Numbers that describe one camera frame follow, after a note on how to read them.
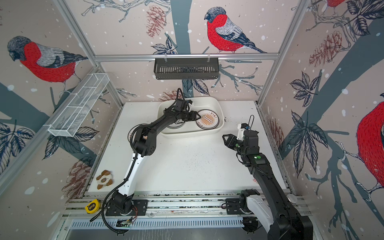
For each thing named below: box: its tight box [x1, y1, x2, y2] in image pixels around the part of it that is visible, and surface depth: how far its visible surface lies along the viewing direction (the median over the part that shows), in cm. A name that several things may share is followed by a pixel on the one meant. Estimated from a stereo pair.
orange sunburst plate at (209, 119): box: [195, 109, 220, 130], surface depth 109 cm
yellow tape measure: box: [85, 199, 101, 214], surface depth 74 cm
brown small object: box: [96, 170, 113, 190], surface depth 82 cm
